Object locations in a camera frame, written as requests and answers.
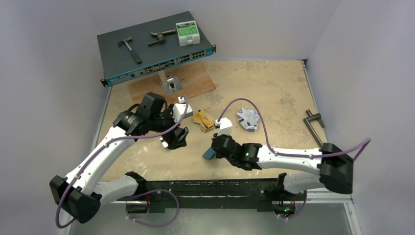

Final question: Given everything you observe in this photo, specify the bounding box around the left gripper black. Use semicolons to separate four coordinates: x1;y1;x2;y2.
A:
150;104;188;149

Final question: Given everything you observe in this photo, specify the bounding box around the black credit card stack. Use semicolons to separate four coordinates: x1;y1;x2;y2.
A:
160;137;169;148

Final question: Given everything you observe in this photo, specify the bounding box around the blue card holder wallet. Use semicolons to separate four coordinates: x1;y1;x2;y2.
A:
202;148;216;160

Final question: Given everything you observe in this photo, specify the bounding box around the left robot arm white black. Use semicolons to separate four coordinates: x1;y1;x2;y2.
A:
49;92;192;229

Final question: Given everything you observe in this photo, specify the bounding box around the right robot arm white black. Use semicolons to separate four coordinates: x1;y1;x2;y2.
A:
211;135;354;199

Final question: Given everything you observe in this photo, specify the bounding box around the gold credit card stack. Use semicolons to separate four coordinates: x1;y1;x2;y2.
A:
192;109;215;132

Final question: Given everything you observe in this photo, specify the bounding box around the wooden board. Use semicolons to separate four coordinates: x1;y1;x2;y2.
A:
128;62;216;103

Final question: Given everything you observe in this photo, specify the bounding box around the white green electrical module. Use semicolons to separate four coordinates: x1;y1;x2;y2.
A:
176;20;200;47

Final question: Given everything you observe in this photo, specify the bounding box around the small hammer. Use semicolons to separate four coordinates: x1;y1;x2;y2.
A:
117;37;142;64

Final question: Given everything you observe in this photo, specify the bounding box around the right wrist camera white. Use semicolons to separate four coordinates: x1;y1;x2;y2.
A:
214;117;233;136

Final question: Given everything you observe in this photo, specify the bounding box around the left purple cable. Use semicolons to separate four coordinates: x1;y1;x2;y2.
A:
55;94;190;229

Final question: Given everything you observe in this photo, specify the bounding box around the metal stand bracket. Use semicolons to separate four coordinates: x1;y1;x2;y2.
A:
158;70;183;94

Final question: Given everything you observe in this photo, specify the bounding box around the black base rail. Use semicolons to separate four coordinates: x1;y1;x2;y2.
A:
125;178;306;214

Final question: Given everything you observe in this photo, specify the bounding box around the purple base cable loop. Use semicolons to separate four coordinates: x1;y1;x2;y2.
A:
125;189;180;228

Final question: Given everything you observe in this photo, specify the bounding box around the metal door lever handle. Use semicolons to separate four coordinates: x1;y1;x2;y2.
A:
303;109;326;148

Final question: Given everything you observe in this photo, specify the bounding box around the bronze door handle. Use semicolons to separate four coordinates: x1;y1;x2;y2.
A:
148;29;177;47

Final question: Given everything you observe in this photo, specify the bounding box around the aluminium frame rail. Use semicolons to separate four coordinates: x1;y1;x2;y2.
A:
59;189;362;235

